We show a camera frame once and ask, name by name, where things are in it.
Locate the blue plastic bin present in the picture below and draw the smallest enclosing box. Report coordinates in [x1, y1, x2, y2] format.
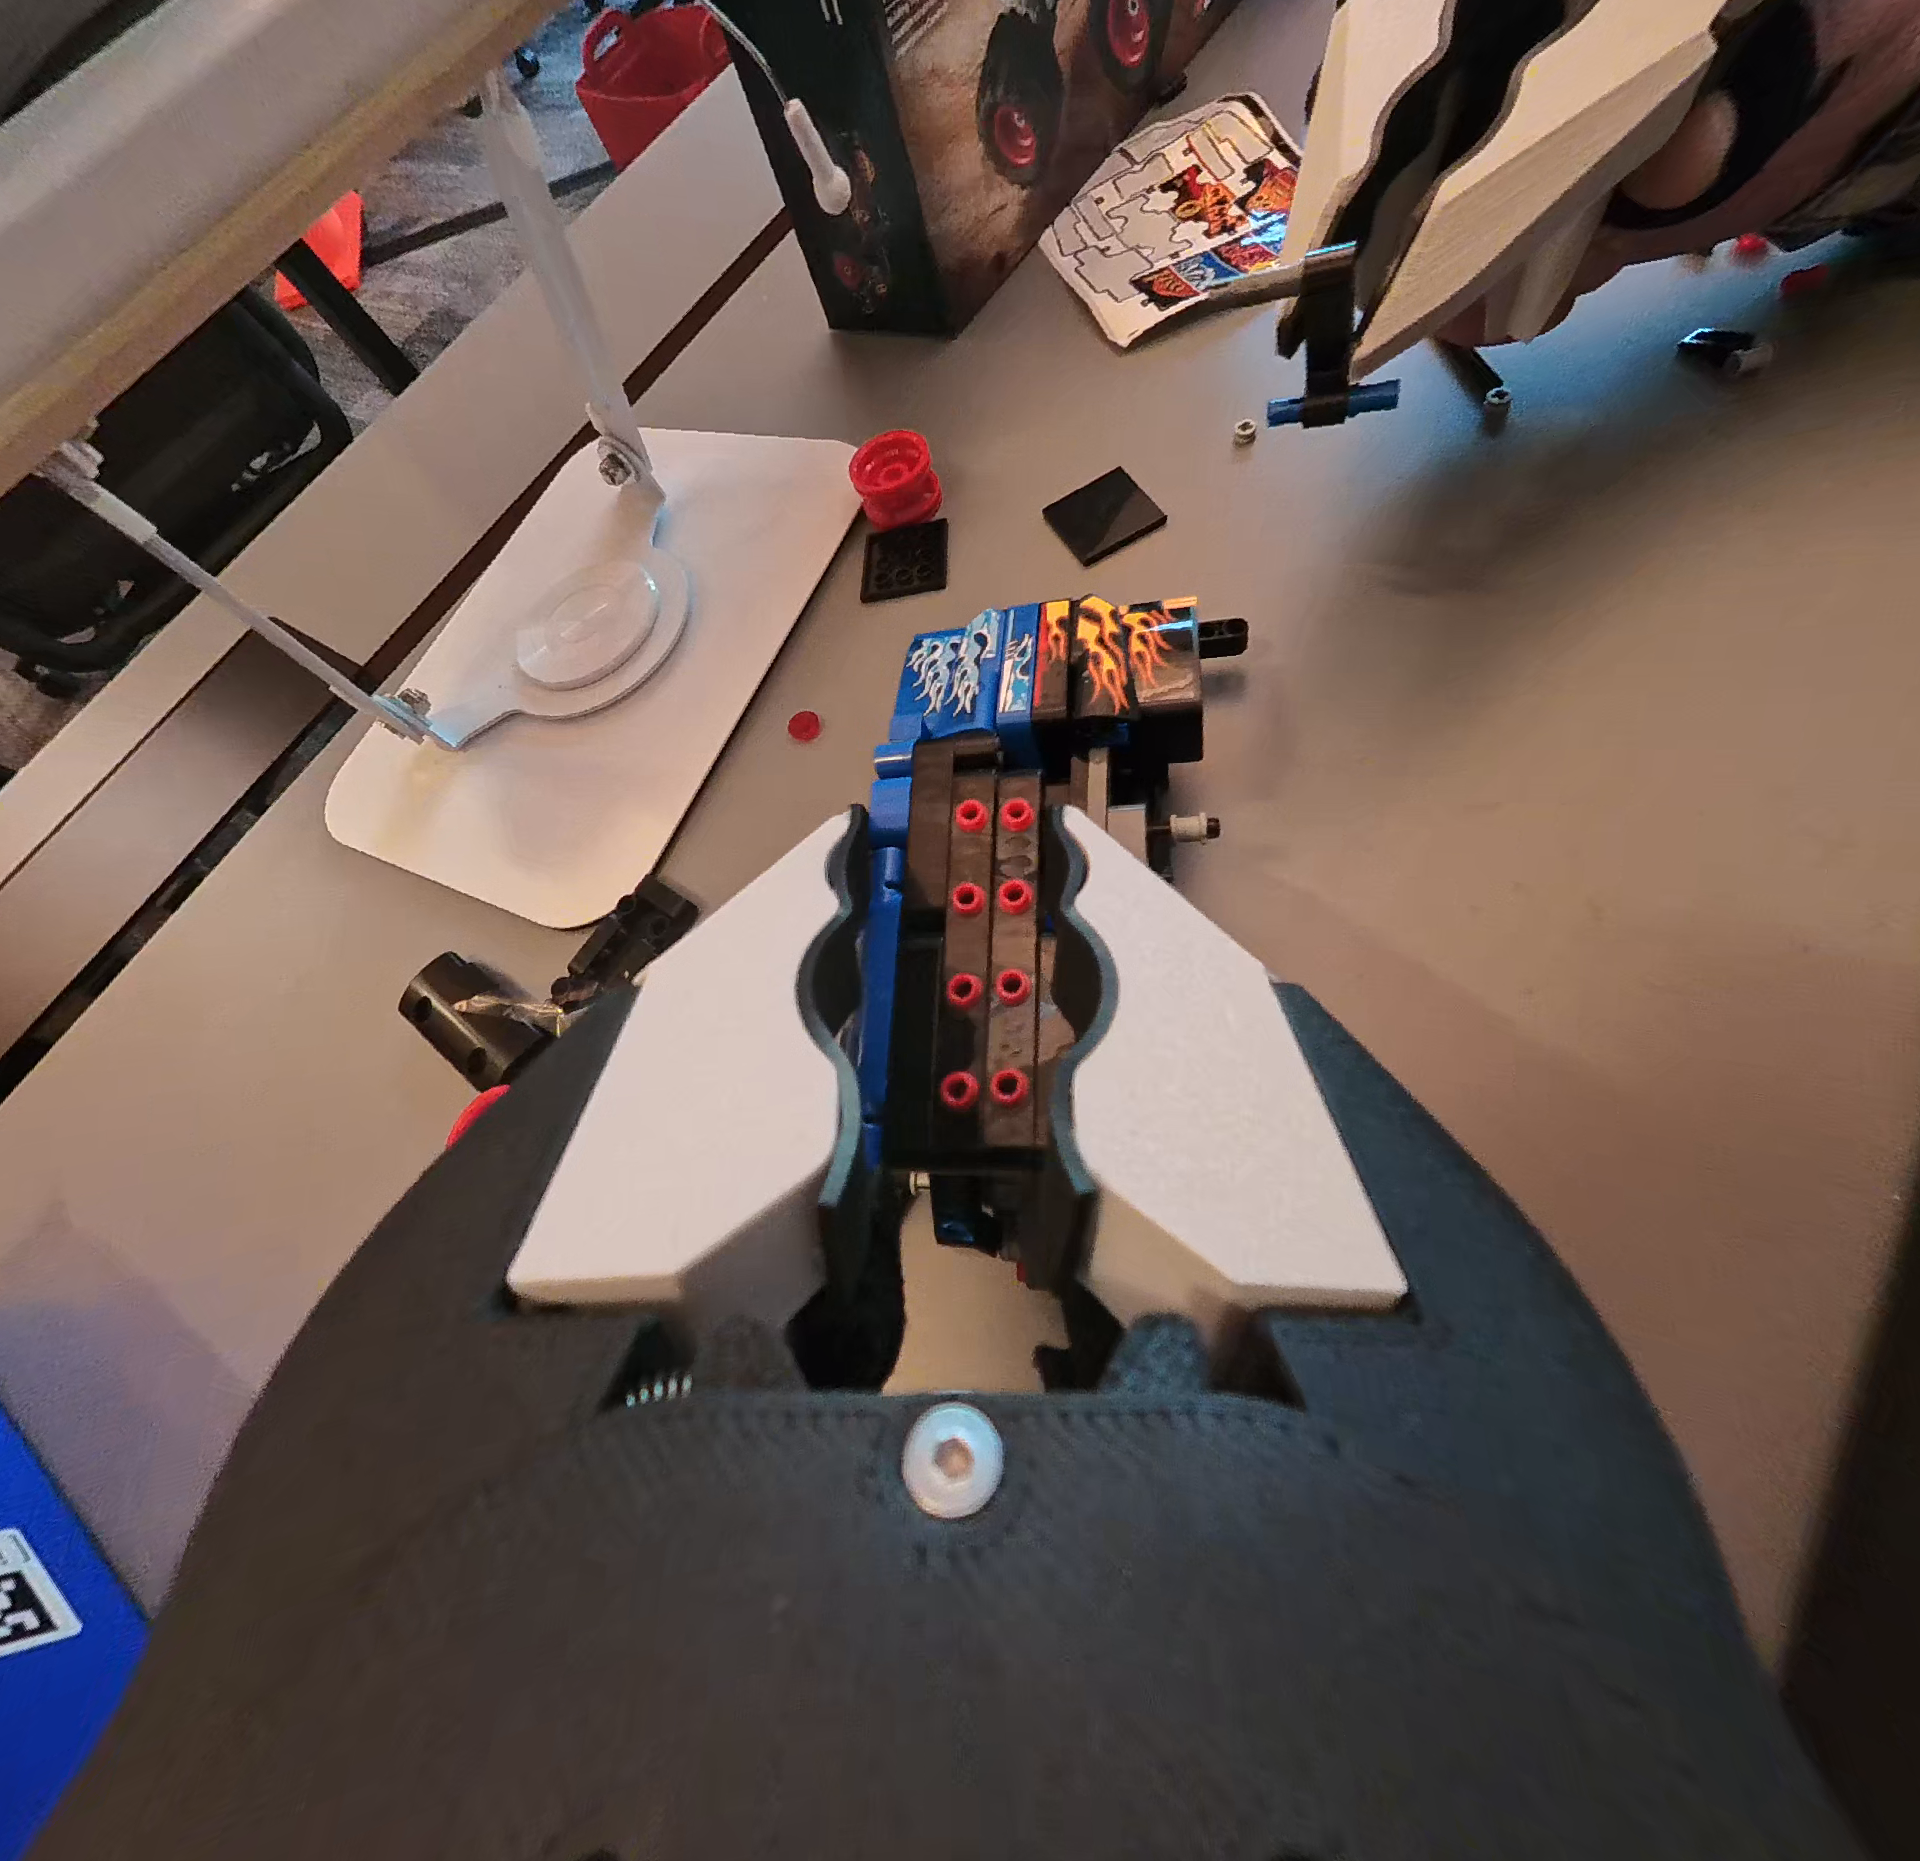
[0, 1401, 152, 1861]

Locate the clear acrylic stand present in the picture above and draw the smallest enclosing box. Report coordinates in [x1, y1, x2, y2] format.
[41, 75, 694, 751]

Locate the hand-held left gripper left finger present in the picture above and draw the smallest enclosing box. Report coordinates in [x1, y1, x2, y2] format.
[503, 806, 903, 1388]

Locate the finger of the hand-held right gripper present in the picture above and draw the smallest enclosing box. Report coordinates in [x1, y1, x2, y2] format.
[1282, 0, 1574, 352]
[1344, 0, 1791, 383]

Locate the person's right hand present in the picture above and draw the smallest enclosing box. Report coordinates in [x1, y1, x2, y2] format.
[1430, 0, 1920, 352]

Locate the red bucket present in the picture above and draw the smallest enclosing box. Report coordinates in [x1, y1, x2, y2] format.
[573, 0, 730, 173]

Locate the white cable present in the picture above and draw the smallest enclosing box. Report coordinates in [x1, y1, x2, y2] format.
[639, 0, 854, 213]

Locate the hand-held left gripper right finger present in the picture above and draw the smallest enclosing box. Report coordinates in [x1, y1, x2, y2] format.
[1031, 806, 1415, 1388]

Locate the sticker sheet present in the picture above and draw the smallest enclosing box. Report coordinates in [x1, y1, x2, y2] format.
[1035, 91, 1308, 352]

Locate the white base board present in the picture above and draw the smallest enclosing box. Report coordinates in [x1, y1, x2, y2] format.
[323, 424, 862, 936]

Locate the blue black brick toy truck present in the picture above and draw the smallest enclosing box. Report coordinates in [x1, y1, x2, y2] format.
[862, 589, 1251, 1293]

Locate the black smooth square tile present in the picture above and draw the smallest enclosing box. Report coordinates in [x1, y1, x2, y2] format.
[1045, 463, 1170, 568]

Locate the printed toy box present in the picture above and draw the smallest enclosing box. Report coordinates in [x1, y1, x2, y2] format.
[683, 0, 1260, 342]

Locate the orange cone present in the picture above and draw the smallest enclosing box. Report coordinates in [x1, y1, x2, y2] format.
[276, 187, 366, 311]

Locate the black studded square plate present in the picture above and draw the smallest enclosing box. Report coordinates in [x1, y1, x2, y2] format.
[862, 523, 950, 605]

